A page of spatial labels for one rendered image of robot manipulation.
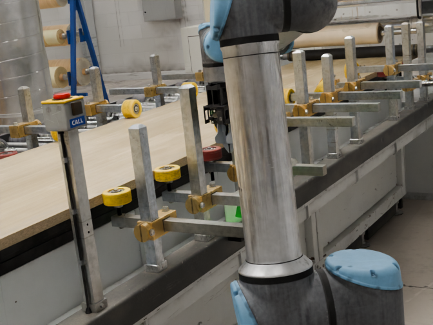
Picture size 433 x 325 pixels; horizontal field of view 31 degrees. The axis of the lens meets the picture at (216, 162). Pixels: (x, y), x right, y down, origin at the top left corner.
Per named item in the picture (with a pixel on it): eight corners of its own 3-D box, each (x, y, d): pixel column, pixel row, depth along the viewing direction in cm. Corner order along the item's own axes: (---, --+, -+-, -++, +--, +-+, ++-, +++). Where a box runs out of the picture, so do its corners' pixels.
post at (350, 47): (362, 146, 333) (354, 35, 323) (359, 148, 331) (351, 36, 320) (354, 146, 335) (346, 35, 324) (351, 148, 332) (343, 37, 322)
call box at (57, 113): (88, 128, 179) (84, 95, 177) (68, 135, 173) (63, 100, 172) (66, 128, 183) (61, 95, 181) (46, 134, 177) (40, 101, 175)
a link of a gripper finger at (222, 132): (212, 156, 223) (209, 124, 221) (223, 151, 228) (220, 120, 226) (221, 156, 222) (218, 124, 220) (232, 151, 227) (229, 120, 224)
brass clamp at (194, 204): (225, 201, 234) (223, 185, 232) (202, 215, 223) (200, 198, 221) (208, 200, 237) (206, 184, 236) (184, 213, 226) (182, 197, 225)
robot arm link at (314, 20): (347, -43, 144) (285, 17, 211) (282, -36, 143) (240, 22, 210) (355, 19, 144) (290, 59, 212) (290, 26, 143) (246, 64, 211)
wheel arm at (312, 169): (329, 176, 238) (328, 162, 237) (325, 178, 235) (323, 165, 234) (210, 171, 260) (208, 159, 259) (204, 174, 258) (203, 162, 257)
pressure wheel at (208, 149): (229, 177, 260) (225, 144, 257) (216, 184, 253) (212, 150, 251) (209, 177, 264) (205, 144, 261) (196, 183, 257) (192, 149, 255)
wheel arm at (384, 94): (403, 97, 297) (403, 88, 296) (400, 99, 294) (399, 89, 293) (287, 100, 323) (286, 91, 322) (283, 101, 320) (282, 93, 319)
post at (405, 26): (414, 116, 395) (410, 21, 385) (412, 117, 393) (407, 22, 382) (408, 116, 397) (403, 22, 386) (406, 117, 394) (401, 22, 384)
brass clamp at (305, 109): (321, 111, 292) (320, 98, 291) (306, 118, 281) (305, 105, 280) (306, 111, 296) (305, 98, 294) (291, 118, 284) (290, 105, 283)
